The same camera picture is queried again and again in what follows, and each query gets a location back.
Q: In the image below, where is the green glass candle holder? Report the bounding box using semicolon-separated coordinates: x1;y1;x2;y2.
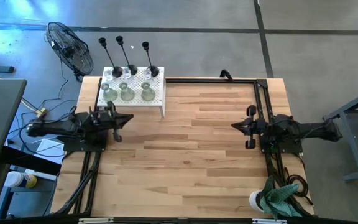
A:
119;82;135;102
140;81;157;101
100;82;119;102

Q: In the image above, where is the black tall candlestick holder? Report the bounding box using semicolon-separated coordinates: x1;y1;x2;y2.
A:
115;35;139;76
141;41;160;78
98;37;124;78

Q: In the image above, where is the white plant pot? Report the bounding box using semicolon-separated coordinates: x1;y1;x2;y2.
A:
249;189;265;213

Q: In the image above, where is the black floor fan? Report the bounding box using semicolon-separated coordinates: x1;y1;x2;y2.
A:
44;21;94;82

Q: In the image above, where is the black cable loop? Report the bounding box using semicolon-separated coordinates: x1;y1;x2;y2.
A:
219;68;234;81

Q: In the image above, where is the black coiled cable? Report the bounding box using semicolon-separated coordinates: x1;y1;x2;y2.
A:
284;167;310;200

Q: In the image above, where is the white perforated shelf riser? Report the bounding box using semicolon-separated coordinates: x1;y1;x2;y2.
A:
96;66;167;119

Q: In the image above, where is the silver aluminium bar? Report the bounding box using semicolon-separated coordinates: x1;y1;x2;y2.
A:
252;218;287;224
78;217;114;224

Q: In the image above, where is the grey-blue metal table frame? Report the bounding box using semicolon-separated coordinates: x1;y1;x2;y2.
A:
323;85;358;182

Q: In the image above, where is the white paper sheet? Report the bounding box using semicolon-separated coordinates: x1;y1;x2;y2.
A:
35;138;65;156

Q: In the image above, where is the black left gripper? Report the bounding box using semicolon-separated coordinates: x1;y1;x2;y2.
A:
87;101;134;143

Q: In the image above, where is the green cloth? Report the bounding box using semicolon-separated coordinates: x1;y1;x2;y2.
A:
259;175;303;220

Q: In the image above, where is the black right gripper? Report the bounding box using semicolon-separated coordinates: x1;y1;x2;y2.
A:
231;105;275;150

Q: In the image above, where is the white yellow wipes canister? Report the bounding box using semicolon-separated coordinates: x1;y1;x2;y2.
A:
4;170;39;189

